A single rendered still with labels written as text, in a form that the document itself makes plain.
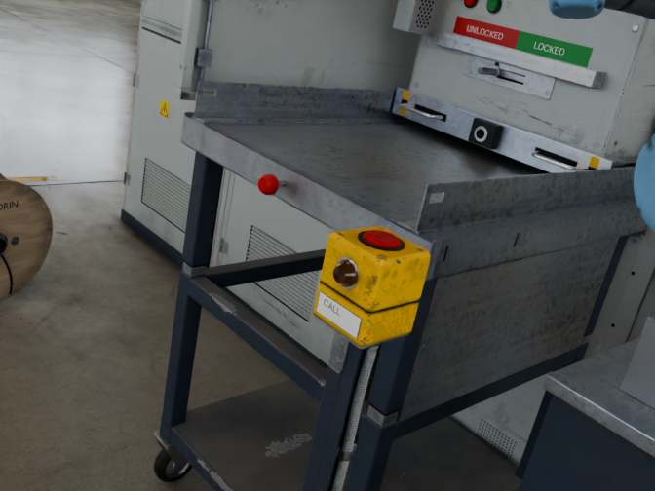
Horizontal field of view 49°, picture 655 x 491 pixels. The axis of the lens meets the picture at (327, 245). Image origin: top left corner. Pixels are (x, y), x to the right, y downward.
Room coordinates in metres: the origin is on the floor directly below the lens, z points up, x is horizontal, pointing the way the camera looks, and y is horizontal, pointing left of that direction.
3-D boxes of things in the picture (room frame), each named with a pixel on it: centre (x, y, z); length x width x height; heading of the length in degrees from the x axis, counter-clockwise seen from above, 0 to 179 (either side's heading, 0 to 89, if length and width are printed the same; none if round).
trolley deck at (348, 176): (1.35, -0.15, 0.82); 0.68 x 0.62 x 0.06; 136
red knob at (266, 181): (1.09, 0.10, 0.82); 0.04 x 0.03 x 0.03; 136
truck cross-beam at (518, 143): (1.50, -0.29, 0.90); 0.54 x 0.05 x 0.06; 46
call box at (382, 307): (0.70, -0.05, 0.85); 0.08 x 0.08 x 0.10; 46
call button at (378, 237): (0.70, -0.05, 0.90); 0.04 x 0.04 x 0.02
